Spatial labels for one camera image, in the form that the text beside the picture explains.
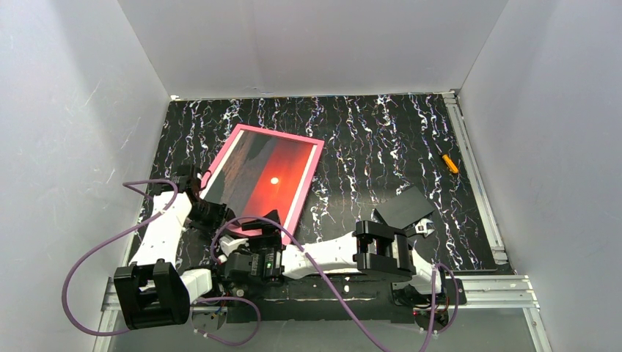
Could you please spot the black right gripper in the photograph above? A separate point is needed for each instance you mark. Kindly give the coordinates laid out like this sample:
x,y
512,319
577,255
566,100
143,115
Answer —
x,y
262,225

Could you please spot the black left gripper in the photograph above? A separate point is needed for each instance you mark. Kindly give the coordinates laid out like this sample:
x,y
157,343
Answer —
x,y
193,183

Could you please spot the pink picture frame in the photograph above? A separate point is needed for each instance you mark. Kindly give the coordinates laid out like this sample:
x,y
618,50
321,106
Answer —
x,y
258,170

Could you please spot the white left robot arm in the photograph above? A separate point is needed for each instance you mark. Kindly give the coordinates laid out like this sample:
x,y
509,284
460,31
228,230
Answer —
x,y
150,291

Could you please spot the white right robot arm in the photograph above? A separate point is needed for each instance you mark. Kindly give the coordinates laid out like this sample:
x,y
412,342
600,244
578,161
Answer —
x,y
373,249

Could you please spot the black Mercury box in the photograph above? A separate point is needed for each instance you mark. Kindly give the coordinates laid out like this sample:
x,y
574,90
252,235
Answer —
x,y
405,209

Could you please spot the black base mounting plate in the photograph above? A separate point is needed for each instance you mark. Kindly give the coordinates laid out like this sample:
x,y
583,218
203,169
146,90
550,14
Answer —
x,y
310,299

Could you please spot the aluminium rail frame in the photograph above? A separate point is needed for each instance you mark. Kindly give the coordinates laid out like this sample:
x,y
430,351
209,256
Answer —
x,y
376,146

